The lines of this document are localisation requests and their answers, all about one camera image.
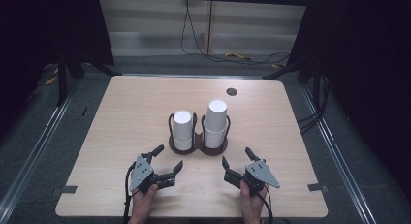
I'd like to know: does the tall stack of white cups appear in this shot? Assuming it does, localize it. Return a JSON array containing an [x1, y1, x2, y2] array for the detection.
[[203, 99, 228, 149]]

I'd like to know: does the short stack of white cups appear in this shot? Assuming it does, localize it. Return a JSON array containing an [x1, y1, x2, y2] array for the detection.
[[172, 110, 194, 151]]

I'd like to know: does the right hand-held gripper cable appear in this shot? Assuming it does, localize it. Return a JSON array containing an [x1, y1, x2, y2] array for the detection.
[[261, 184, 275, 224]]

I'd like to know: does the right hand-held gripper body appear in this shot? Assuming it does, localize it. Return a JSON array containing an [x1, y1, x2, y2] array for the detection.
[[223, 159, 281, 197]]

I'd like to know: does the person's left hand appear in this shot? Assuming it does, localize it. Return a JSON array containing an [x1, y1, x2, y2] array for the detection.
[[130, 184, 159, 219]]

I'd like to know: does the black metal stand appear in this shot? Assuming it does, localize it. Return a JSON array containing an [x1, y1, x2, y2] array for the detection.
[[263, 57, 324, 101], [56, 53, 122, 108]]

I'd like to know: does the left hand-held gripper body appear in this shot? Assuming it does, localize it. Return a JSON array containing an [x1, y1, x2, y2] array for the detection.
[[130, 152, 177, 195]]

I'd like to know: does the person's right hand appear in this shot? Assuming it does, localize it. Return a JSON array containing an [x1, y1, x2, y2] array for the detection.
[[239, 181, 269, 220]]

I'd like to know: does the hand-held gripper cable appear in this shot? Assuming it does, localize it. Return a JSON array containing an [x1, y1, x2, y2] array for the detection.
[[261, 184, 275, 224], [122, 161, 137, 224]]

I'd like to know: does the dark curtain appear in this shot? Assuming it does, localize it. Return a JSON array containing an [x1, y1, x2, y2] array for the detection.
[[0, 0, 115, 135], [287, 0, 411, 193]]

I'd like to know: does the left hand-held gripper cable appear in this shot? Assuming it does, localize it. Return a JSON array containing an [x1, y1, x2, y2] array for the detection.
[[122, 161, 137, 224]]

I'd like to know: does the metal floor rail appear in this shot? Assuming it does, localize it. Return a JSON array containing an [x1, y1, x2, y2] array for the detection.
[[0, 84, 85, 216], [298, 83, 378, 224]]

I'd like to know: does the black cable bundle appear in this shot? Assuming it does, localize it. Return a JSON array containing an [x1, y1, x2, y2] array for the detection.
[[296, 73, 332, 135]]

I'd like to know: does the black wire double cup holder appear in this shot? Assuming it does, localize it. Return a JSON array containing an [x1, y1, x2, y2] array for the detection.
[[168, 112, 232, 156]]

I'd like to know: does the black hanging cable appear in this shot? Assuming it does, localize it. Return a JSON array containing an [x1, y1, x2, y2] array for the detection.
[[179, 0, 292, 65]]

